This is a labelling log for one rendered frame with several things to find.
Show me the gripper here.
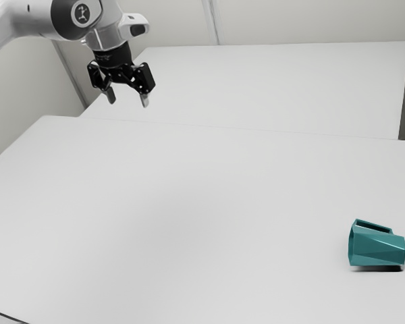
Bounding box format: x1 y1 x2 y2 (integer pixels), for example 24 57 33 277
86 44 156 109

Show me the teal faceted mug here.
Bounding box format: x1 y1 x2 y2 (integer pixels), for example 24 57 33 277
347 218 405 269

